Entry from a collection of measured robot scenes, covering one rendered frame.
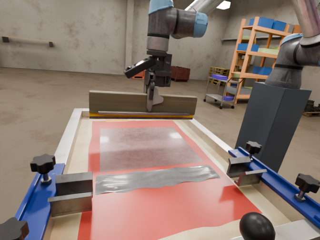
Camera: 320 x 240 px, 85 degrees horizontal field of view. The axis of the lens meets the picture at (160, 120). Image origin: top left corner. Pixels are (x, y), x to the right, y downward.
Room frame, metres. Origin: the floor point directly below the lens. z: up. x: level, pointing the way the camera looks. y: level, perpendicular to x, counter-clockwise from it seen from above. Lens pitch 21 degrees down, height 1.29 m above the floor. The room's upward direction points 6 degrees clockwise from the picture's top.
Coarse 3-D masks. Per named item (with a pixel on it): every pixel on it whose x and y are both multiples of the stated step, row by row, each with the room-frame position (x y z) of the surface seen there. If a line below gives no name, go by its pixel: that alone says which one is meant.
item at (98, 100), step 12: (96, 96) 0.57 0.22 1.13; (108, 96) 0.58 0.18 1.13; (120, 96) 0.60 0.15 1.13; (132, 96) 0.61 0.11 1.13; (144, 96) 0.62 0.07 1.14; (168, 96) 0.65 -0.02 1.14; (180, 96) 0.67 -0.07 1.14; (192, 96) 0.70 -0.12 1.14; (96, 108) 0.57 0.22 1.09; (108, 108) 0.58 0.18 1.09; (120, 108) 0.59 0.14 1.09; (132, 108) 0.61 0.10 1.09; (144, 108) 0.62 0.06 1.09; (156, 108) 0.64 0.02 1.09; (168, 108) 0.65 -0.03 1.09; (180, 108) 0.67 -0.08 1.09; (192, 108) 0.69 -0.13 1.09
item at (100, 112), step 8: (104, 112) 0.56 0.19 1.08; (112, 112) 0.57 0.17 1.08; (120, 112) 0.58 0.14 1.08; (128, 112) 0.59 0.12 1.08; (136, 112) 0.60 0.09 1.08; (144, 112) 0.61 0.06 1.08; (152, 112) 0.62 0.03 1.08; (160, 112) 0.64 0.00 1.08; (168, 112) 0.65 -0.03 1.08; (176, 112) 0.66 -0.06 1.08
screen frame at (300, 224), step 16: (80, 112) 0.76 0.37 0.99; (192, 128) 0.79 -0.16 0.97; (64, 144) 0.47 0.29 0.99; (208, 144) 0.65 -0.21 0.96; (224, 144) 0.60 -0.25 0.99; (64, 160) 0.39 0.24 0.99; (272, 192) 0.37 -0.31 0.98; (288, 208) 0.33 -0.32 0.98; (48, 224) 0.22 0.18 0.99; (288, 224) 0.27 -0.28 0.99; (304, 224) 0.27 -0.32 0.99
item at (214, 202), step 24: (144, 120) 0.84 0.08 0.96; (168, 120) 0.88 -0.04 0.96; (168, 144) 0.62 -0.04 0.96; (192, 144) 0.64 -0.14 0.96; (168, 168) 0.46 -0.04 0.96; (216, 168) 0.49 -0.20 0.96; (192, 192) 0.37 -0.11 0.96; (216, 192) 0.38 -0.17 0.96; (240, 192) 0.39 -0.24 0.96; (192, 216) 0.29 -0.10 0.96; (216, 216) 0.30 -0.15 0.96; (240, 216) 0.31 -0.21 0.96
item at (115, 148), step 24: (96, 144) 0.55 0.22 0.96; (120, 144) 0.57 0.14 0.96; (144, 144) 0.59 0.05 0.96; (96, 168) 0.42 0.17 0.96; (120, 168) 0.43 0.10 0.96; (144, 168) 0.45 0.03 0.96; (144, 192) 0.35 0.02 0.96; (168, 192) 0.36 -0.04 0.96; (96, 216) 0.27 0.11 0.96; (120, 216) 0.27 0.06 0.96; (144, 216) 0.28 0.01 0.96; (168, 216) 0.29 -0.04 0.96
